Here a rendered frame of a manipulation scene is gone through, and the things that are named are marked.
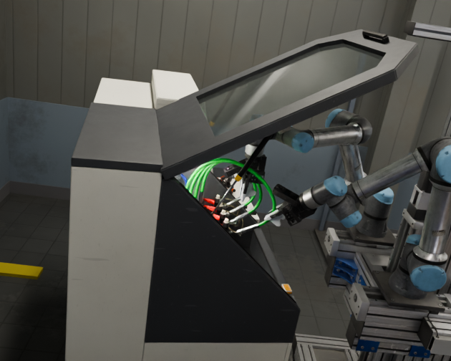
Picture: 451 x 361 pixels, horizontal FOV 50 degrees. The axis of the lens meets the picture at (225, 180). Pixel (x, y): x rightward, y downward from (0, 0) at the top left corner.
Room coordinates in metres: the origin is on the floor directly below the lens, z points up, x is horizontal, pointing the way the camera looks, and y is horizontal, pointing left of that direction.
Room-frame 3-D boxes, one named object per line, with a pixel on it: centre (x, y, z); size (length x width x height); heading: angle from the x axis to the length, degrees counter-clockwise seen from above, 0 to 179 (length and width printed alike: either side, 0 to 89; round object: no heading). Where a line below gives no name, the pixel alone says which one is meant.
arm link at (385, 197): (2.19, -0.75, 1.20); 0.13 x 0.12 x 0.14; 37
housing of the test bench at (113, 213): (2.07, 0.50, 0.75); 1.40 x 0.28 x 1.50; 13
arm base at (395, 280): (1.69, -0.79, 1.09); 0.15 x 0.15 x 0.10
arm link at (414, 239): (1.68, -0.79, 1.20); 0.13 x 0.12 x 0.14; 172
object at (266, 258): (1.89, -0.26, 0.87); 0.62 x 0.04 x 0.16; 13
